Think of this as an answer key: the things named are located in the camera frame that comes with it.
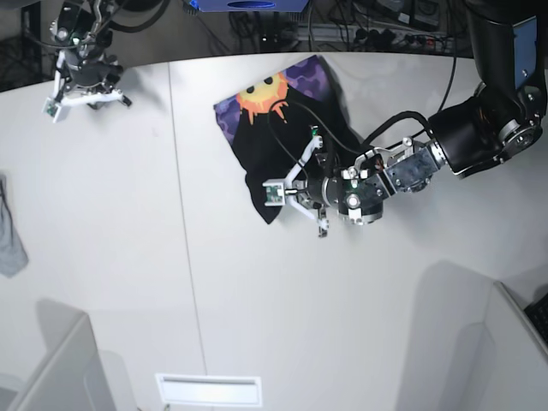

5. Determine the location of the blue box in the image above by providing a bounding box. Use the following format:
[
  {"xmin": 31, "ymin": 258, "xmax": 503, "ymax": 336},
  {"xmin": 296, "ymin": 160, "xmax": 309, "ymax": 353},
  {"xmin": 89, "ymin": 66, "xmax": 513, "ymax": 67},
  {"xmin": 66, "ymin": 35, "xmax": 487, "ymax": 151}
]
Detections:
[{"xmin": 192, "ymin": 0, "xmax": 308, "ymax": 12}]

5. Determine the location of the white partition panel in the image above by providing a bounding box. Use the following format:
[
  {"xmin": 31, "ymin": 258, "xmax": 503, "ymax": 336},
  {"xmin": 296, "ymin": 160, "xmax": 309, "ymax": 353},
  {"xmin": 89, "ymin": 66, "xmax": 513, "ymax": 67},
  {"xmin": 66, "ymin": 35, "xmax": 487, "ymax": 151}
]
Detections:
[
  {"xmin": 1, "ymin": 313, "xmax": 116, "ymax": 411},
  {"xmin": 450, "ymin": 282, "xmax": 547, "ymax": 410}
]

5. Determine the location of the grey cloth at table edge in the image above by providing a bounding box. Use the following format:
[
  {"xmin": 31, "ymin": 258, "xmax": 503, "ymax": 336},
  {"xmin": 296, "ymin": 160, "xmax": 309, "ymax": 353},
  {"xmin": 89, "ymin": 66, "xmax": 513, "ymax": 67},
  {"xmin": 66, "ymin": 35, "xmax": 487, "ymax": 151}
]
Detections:
[{"xmin": 1, "ymin": 174, "xmax": 29, "ymax": 278}]

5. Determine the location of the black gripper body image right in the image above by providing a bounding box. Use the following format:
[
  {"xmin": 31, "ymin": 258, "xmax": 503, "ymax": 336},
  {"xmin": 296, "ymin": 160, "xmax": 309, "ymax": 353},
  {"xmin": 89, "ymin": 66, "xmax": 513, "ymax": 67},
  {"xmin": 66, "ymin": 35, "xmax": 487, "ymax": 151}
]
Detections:
[{"xmin": 295, "ymin": 172, "xmax": 340, "ymax": 210}]

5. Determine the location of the white power strip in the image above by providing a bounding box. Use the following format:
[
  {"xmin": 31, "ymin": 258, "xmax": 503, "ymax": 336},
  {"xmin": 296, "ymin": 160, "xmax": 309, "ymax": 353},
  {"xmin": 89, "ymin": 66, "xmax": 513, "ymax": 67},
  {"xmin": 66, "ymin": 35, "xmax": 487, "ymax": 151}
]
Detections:
[{"xmin": 353, "ymin": 27, "xmax": 439, "ymax": 51}]

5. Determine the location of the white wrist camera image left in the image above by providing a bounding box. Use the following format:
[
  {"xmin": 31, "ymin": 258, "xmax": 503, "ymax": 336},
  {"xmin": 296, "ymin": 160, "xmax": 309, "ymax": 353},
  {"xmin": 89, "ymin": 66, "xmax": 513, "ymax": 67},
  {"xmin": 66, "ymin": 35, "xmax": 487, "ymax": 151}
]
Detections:
[{"xmin": 42, "ymin": 98, "xmax": 69, "ymax": 123}]

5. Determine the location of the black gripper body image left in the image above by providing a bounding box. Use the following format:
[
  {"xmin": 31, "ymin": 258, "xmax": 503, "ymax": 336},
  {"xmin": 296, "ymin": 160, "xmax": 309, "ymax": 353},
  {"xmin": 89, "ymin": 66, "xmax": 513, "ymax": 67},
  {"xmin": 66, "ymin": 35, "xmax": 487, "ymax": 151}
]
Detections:
[{"xmin": 63, "ymin": 53, "xmax": 124, "ymax": 92}]

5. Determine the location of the white partition panel right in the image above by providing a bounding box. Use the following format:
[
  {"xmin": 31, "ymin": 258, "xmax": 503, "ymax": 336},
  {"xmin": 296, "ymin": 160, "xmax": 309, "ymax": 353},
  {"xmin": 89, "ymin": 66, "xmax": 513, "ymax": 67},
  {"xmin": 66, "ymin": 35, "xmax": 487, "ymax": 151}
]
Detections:
[{"xmin": 450, "ymin": 282, "xmax": 547, "ymax": 410}]

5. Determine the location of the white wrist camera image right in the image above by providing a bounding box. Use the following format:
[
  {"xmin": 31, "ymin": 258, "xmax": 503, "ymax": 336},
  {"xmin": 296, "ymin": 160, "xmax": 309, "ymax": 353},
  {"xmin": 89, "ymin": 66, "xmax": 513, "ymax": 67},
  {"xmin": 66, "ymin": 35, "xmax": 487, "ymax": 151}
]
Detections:
[{"xmin": 262, "ymin": 179, "xmax": 286, "ymax": 207}]

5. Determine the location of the black T-shirt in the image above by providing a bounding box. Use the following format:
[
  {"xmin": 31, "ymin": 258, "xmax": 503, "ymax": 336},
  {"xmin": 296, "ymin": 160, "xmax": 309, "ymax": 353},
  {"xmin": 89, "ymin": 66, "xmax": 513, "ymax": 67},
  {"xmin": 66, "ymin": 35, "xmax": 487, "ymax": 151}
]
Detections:
[{"xmin": 213, "ymin": 55, "xmax": 360, "ymax": 223}]

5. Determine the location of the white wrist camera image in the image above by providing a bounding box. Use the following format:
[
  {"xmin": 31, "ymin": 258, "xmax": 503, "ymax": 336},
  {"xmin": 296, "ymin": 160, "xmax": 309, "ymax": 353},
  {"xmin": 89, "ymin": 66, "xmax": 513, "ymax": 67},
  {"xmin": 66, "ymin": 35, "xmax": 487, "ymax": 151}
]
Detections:
[
  {"xmin": 262, "ymin": 179, "xmax": 286, "ymax": 207},
  {"xmin": 42, "ymin": 98, "xmax": 69, "ymax": 123}
]

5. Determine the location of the black keyboard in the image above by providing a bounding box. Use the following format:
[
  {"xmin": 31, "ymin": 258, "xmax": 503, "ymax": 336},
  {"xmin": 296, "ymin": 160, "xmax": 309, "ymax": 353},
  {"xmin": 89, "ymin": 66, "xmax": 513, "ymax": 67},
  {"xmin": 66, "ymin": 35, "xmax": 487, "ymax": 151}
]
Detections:
[{"xmin": 524, "ymin": 295, "xmax": 548, "ymax": 343}]

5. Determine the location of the white partition panel left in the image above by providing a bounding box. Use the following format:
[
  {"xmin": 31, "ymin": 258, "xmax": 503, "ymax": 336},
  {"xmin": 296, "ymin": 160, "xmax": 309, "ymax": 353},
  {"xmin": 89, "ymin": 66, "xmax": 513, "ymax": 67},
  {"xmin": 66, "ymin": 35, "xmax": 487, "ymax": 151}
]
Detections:
[{"xmin": 1, "ymin": 313, "xmax": 116, "ymax": 411}]

